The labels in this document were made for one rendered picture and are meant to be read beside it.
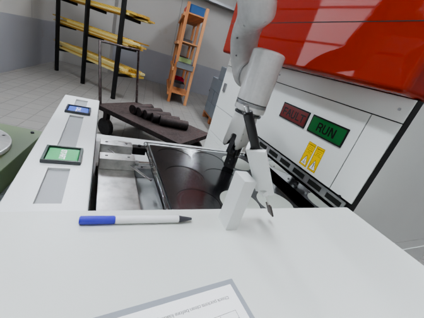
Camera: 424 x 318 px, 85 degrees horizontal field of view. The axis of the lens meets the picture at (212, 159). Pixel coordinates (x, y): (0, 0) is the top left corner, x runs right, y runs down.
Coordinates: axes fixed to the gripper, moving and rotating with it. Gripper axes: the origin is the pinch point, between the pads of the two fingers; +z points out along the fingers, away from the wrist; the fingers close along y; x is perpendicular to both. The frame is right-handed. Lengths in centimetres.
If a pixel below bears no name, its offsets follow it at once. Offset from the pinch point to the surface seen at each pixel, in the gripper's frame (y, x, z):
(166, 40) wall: -544, -497, -37
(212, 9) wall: -621, -416, -155
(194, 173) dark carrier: 13.4, -4.0, 2.3
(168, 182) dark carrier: 22.8, -5.0, 2.2
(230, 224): 34.5, 14.4, -5.4
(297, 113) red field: -11.8, 10.8, -18.6
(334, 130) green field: -3.2, 21.9, -18.6
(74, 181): 43.3, -8.0, -3.8
